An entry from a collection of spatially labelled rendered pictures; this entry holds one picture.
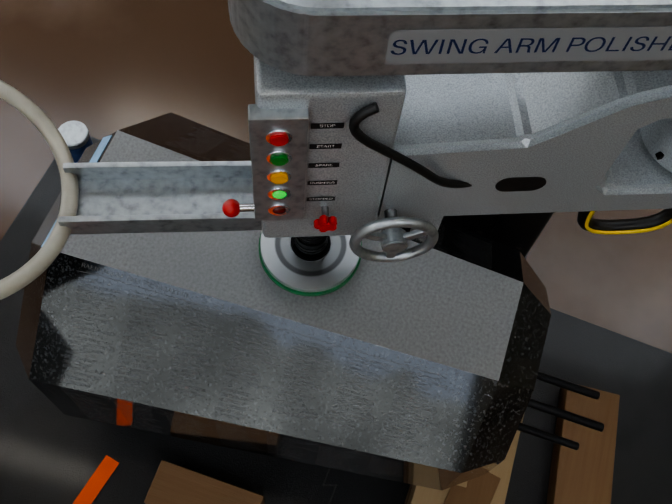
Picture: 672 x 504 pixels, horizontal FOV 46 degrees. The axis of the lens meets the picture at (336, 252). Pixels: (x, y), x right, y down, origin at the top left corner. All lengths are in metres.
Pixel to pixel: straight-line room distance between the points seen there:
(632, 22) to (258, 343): 1.02
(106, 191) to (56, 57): 1.66
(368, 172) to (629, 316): 1.68
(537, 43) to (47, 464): 1.88
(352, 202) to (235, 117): 1.63
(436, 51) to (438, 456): 1.01
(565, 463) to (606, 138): 1.36
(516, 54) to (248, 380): 0.99
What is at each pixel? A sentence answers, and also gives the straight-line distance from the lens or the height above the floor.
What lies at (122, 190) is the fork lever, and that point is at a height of 1.06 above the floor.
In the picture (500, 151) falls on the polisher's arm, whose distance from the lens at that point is 1.23.
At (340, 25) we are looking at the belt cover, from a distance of 0.94.
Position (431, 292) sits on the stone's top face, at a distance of 1.71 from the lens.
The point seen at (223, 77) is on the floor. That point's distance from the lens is 2.99.
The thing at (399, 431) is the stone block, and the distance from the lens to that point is 1.74.
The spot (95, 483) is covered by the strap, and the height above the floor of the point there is 0.02.
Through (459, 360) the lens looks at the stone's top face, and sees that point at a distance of 1.67.
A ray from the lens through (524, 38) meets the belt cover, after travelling 1.00.
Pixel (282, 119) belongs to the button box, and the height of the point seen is 1.49.
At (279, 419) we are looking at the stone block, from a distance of 1.77.
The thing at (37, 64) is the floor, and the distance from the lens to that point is 3.14.
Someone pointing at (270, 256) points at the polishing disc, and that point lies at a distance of 1.65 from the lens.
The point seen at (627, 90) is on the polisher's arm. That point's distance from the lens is 1.21.
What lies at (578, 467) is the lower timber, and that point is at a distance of 2.45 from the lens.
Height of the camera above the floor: 2.35
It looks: 64 degrees down
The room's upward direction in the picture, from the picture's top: 8 degrees clockwise
